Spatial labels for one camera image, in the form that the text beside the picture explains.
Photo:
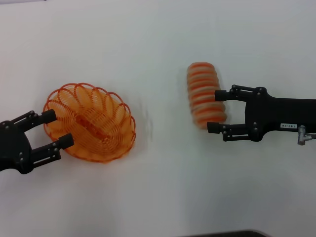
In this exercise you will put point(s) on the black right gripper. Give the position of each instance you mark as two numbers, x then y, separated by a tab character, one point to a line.
276	113

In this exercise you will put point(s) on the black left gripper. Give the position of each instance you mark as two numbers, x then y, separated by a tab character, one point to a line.
14	148

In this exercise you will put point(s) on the orange striped bread loaf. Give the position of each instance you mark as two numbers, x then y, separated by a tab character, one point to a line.
202	81

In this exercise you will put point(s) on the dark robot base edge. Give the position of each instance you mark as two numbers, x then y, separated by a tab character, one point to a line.
222	234

